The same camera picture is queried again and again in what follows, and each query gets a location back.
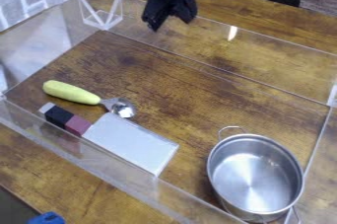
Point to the spoon with yellow-green handle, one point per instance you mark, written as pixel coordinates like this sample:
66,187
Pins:
68,92

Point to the toy cleaver knife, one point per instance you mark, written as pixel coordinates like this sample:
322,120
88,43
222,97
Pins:
120,136

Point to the stainless steel pot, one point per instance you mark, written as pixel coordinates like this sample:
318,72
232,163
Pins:
254,175

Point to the blue object at bottom edge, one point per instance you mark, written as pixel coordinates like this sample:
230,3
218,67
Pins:
46,218

